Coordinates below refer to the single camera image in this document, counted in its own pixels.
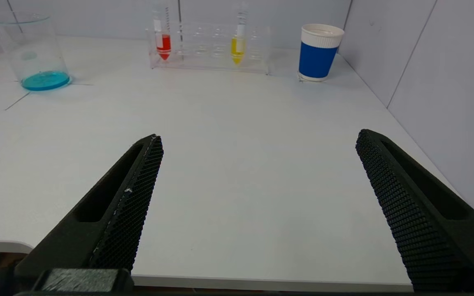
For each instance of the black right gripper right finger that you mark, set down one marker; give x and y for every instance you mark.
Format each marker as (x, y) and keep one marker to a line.
(426, 222)

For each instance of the labelled test tube red liquid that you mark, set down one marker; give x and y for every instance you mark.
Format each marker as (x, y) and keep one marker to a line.
(163, 45)

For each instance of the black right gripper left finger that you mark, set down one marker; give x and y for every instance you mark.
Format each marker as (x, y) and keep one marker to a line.
(113, 213)

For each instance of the test tube with yellow liquid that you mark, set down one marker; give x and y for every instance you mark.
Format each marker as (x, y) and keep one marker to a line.
(237, 49)

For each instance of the white paper cup blue sleeve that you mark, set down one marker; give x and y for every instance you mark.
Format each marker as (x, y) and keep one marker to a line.
(317, 59)

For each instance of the clear glass beaker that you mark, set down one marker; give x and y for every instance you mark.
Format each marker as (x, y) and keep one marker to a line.
(31, 49)

